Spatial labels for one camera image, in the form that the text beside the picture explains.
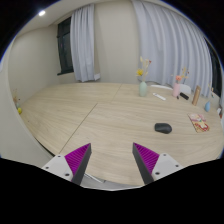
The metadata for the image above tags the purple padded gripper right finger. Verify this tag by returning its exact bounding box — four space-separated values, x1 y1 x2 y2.
132 142 184 185

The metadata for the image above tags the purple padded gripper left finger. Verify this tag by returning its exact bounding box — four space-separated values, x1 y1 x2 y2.
41 142 92 186

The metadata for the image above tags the black computer mouse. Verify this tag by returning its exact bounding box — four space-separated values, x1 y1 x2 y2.
154 123 172 134

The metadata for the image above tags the colourful illustrated mouse pad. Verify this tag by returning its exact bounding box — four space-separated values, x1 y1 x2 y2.
188 113 210 133

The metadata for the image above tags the white remote control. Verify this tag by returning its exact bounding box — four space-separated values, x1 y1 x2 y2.
153 93 166 101

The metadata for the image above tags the black rectangular box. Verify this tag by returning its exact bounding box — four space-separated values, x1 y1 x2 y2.
180 92 189 100

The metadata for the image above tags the pink vase with orange flowers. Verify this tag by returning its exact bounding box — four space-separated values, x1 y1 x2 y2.
172 68 188 98

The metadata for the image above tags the white chair back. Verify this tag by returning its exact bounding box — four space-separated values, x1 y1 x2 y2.
180 84 191 94

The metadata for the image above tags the blue vase with dried flowers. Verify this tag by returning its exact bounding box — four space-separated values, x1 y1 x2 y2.
204 83 215 113

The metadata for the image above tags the green vase with yellow flowers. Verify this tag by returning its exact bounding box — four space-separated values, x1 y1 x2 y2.
136 57 151 97

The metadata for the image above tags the right white curtain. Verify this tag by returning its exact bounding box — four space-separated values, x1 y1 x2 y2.
132 0 212 96

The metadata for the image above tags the white curtain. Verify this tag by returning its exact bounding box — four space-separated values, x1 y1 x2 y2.
132 0 212 96
70 4 100 82

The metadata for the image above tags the dark window right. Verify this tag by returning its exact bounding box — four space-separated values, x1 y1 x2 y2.
207 42 222 97

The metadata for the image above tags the dark window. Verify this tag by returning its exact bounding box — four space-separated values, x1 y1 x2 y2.
57 18 73 75
207 42 222 97

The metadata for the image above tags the dark window left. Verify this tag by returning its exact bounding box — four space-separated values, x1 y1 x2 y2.
57 18 73 75

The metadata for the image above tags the left white curtain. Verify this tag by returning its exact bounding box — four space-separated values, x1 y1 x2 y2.
70 4 100 82

